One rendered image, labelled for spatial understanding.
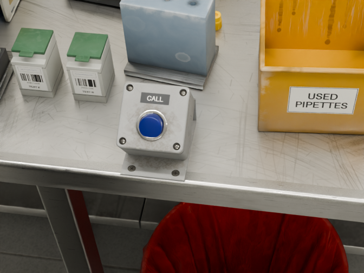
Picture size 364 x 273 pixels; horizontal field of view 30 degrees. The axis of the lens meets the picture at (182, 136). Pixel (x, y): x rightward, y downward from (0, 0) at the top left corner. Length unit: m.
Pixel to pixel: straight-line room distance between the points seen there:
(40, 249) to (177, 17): 1.08
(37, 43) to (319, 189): 0.35
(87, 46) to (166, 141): 0.16
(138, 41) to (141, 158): 0.15
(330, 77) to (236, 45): 0.19
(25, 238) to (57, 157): 1.02
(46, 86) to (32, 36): 0.06
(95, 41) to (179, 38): 0.10
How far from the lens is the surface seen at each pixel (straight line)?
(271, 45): 0.84
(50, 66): 0.80
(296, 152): 0.75
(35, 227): 1.78
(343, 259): 1.19
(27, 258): 1.74
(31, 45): 0.79
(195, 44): 0.78
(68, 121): 0.79
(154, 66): 0.83
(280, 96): 0.72
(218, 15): 0.87
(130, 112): 0.70
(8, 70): 0.85
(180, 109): 0.69
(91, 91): 0.80
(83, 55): 0.77
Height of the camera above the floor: 1.46
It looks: 50 degrees down
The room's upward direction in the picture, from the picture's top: 4 degrees counter-clockwise
